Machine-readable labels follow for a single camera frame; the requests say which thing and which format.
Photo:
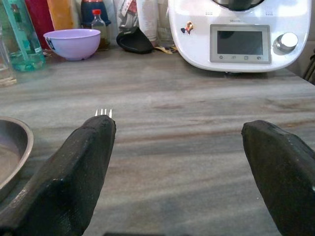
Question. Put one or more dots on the small red-capped oil bottle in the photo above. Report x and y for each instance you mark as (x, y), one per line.
(99, 29)

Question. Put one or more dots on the teal glass bottle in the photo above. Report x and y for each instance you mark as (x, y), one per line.
(23, 39)

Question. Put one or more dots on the grey printed bag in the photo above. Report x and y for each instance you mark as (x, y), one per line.
(126, 14)

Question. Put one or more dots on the silver metal fork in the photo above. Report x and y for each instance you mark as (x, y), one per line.
(104, 112)

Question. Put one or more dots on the grey metal plate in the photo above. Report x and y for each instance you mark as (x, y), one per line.
(11, 152)

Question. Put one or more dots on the clear drinking glass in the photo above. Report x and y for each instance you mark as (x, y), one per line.
(5, 61)

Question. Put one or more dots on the orange package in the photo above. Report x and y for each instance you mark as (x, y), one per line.
(60, 13)

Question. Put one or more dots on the purple plastic bowl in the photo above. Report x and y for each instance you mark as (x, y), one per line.
(73, 43)

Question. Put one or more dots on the white kitchen food processor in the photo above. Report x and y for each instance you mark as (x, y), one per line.
(241, 34)

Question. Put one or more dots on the red package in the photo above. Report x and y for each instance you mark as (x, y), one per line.
(39, 19)

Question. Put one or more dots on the dark blue bottle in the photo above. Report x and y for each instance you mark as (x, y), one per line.
(94, 11)

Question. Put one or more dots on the white paper roll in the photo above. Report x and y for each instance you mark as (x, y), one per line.
(147, 18)

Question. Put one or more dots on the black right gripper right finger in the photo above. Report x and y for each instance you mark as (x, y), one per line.
(283, 177)

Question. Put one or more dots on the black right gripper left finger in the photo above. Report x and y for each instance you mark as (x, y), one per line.
(73, 177)

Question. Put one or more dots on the yellow printed wrapper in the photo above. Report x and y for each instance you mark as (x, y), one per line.
(166, 49)

